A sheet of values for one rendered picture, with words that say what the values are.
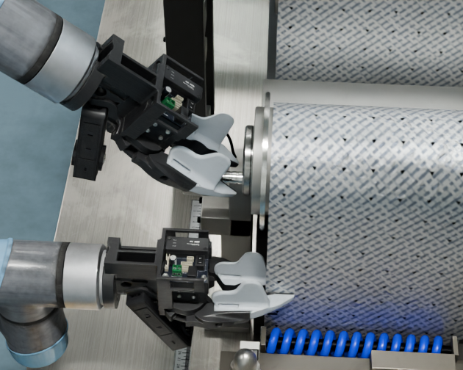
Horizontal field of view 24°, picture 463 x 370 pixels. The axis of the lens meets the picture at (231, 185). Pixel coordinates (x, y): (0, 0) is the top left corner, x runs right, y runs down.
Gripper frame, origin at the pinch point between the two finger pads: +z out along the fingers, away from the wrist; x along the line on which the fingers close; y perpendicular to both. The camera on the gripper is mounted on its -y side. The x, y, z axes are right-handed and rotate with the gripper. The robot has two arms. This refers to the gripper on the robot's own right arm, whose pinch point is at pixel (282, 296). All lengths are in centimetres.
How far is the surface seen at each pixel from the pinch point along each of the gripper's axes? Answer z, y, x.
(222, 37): -11, -19, 66
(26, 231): -62, -109, 93
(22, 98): -72, -109, 140
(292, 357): 1.4, -5.8, -4.5
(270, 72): -2.7, -3.5, 41.3
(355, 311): 8.4, -1.9, -0.2
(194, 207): -12.9, -18.7, 28.3
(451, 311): 19.3, -1.0, -0.2
